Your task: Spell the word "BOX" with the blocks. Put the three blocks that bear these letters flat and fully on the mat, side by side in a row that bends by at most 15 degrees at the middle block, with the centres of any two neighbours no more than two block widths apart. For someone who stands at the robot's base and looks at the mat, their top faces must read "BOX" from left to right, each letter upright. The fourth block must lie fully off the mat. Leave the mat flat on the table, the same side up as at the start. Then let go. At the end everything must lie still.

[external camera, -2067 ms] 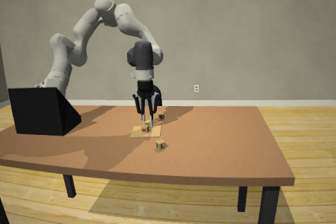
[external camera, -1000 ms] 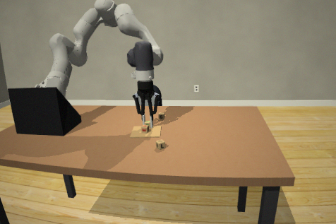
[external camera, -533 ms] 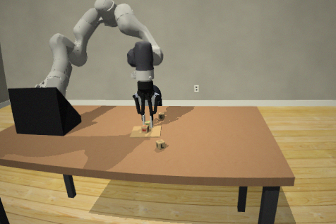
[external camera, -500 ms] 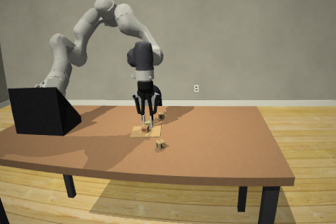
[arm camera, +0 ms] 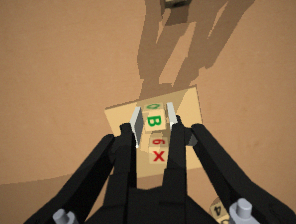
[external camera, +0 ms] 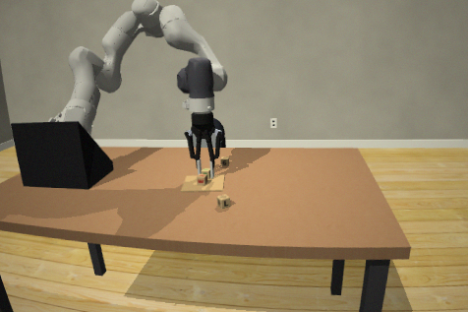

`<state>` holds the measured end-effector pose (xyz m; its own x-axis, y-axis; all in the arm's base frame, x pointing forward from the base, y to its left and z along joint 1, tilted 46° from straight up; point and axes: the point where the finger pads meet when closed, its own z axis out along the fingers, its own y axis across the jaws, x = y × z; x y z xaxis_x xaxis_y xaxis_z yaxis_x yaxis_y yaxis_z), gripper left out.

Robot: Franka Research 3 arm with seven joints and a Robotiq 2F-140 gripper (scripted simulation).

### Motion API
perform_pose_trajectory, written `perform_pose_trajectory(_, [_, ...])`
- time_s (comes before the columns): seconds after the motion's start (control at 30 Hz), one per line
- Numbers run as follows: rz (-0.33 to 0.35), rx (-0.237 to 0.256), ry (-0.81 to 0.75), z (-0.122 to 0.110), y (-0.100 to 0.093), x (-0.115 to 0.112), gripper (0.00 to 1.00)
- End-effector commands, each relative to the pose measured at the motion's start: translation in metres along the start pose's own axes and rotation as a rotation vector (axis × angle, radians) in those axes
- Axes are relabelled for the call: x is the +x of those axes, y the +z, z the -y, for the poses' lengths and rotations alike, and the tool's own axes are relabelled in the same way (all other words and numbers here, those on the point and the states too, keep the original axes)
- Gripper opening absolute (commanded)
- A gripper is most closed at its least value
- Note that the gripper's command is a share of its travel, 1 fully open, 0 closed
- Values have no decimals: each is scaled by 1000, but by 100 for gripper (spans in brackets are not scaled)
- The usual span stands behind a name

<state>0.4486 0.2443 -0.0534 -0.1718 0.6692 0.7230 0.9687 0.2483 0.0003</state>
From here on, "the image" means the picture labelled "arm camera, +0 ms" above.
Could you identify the cream block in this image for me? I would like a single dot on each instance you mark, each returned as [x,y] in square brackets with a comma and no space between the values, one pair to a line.
[219,213]
[170,4]
[154,117]
[158,150]

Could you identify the tan square mat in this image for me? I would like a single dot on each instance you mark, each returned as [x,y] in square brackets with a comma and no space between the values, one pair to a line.
[185,103]

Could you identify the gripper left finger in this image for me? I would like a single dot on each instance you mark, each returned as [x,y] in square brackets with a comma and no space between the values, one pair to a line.
[74,201]

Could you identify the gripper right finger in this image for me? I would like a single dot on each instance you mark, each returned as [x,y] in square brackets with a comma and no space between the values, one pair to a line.
[244,201]

